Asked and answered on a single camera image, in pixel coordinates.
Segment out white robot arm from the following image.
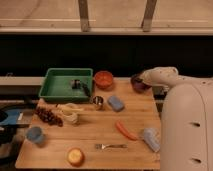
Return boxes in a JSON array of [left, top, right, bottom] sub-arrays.
[[139, 67, 213, 87]]

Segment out silver fork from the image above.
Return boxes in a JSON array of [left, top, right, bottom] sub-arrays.
[[94, 144, 127, 150]]

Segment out black brush in tray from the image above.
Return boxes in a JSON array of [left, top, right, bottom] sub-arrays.
[[71, 79, 91, 97]]

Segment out green plastic tray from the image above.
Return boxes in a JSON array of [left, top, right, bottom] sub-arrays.
[[39, 68, 93, 102]]

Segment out orange carrot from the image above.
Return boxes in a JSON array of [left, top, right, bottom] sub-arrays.
[[115, 121, 137, 141]]

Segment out orange bowl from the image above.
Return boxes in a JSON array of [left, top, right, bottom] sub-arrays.
[[94, 71, 113, 89]]

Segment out small metal cup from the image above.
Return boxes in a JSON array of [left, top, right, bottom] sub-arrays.
[[93, 96, 104, 110]]

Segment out yellow round fruit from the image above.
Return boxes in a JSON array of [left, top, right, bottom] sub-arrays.
[[67, 148, 84, 167]]

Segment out purple bowl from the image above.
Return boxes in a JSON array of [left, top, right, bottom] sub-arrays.
[[130, 74, 150, 93]]

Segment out cream yellow banana toy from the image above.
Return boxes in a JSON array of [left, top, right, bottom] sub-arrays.
[[56, 103, 83, 124]]

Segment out white robot body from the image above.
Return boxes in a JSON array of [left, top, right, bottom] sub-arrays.
[[160, 84, 213, 171]]

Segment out blue plastic cup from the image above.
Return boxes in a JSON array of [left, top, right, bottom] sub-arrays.
[[26, 126, 44, 144]]

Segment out blue black machine at left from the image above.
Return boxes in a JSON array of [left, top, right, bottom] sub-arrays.
[[0, 103, 36, 163]]

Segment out dark red grapes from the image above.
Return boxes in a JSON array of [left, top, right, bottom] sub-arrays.
[[35, 107, 63, 127]]

